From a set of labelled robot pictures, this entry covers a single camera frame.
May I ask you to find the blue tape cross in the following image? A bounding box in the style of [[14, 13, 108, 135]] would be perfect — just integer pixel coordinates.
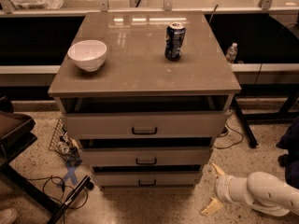
[[59, 161, 81, 185]]

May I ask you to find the white shoe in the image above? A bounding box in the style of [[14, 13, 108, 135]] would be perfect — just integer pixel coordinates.
[[0, 208, 17, 224]]

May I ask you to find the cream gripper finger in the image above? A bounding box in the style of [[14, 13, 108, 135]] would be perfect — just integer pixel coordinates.
[[211, 163, 225, 176], [201, 197, 224, 216]]

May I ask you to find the black floor cable right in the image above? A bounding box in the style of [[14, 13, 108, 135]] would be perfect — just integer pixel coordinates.
[[213, 110, 245, 150]]

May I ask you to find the grey drawer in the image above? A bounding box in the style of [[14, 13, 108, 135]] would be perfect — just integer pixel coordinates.
[[93, 171, 202, 188], [79, 147, 211, 167], [62, 111, 229, 140]]

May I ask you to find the black floor cable left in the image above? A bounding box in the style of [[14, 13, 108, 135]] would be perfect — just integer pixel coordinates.
[[27, 175, 90, 224]]

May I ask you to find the black floor cable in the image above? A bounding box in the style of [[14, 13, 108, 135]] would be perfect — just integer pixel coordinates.
[[213, 110, 245, 150], [27, 175, 90, 224]]

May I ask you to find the dark blue soda can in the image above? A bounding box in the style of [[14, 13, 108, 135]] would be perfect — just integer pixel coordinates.
[[164, 21, 186, 61]]

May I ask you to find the wire mesh basket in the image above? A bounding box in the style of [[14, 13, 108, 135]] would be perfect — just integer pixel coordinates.
[[49, 119, 81, 166]]

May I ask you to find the clear plastic water bottle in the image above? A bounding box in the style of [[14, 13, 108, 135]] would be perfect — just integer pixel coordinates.
[[225, 43, 237, 63]]

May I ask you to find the grey drawer cabinet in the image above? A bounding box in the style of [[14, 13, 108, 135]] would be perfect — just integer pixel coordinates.
[[48, 10, 242, 190]]

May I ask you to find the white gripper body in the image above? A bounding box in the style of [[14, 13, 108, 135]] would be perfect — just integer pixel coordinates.
[[214, 175, 234, 204]]

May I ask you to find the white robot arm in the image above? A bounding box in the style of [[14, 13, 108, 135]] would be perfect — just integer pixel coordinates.
[[202, 163, 299, 217]]

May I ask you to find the black table leg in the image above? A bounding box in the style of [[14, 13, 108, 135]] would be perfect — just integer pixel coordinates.
[[232, 98, 258, 148]]

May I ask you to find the white ceramic bowl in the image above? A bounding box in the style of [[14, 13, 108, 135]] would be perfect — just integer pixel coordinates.
[[67, 40, 107, 72]]

